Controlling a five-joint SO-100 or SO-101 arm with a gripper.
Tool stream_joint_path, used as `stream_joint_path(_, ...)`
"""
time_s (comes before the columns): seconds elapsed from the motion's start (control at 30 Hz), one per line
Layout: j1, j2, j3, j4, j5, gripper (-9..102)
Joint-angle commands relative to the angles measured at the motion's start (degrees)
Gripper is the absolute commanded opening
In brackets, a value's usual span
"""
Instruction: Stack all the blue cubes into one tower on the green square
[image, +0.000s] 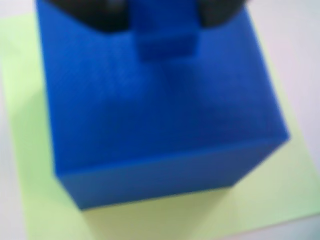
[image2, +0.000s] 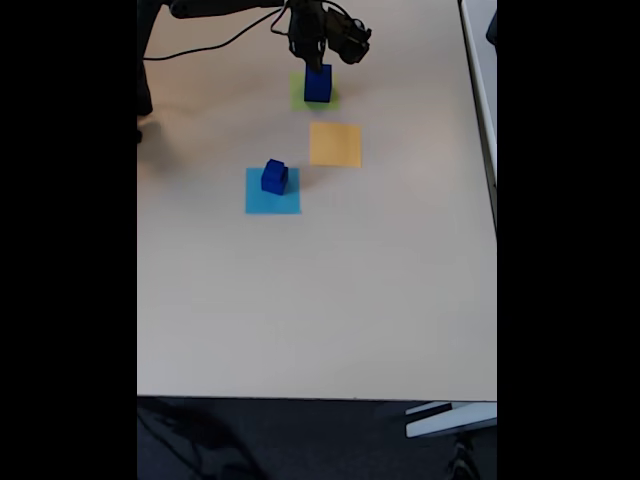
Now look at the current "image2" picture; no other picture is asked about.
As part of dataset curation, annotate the green paper square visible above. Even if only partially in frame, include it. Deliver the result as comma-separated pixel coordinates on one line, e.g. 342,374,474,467
289,71,340,112

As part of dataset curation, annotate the white table foot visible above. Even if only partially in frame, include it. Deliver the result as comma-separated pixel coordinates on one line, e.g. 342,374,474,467
404,400,498,440

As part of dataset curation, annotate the large blue cube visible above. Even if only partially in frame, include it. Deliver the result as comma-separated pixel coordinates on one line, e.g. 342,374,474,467
260,167,290,196

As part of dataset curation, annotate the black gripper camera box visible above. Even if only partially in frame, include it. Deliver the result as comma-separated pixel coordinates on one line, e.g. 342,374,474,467
332,12,374,65

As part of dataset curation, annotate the orange paper square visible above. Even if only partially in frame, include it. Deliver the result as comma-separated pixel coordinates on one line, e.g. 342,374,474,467
308,121,363,169

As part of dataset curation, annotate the largest blue cube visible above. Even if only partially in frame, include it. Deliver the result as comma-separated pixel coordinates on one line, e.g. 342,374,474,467
303,63,334,104

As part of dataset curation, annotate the white adjacent table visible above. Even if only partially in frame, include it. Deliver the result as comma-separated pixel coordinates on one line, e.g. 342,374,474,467
458,0,498,234

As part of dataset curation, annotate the blue paper square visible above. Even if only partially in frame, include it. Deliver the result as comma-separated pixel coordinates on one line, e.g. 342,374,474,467
244,167,303,216

